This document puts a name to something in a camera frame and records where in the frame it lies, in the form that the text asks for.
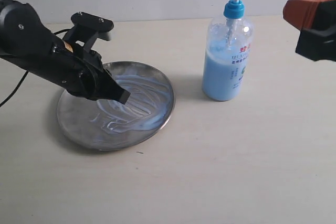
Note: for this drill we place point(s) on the black wrist camera on left gripper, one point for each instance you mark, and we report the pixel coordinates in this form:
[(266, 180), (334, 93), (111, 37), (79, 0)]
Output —
[(87, 28)]

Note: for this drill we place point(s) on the round stainless steel plate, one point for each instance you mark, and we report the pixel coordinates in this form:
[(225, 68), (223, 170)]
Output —
[(74, 113)]

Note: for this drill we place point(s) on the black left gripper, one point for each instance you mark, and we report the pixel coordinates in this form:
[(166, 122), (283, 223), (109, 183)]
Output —
[(78, 71)]

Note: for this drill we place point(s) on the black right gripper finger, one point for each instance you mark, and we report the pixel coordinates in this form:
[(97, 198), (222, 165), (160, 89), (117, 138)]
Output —
[(317, 45)]

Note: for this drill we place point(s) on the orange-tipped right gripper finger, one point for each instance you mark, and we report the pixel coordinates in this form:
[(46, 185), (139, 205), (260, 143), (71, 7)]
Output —
[(309, 14)]

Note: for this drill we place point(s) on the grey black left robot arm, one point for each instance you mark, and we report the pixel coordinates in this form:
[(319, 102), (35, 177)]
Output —
[(23, 34)]

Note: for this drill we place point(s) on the smeared light blue paste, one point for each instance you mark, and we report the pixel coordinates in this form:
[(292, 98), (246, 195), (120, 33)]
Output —
[(145, 110)]

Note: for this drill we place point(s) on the blue liquid soap pump bottle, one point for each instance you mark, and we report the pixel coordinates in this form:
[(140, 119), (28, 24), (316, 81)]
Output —
[(228, 45)]

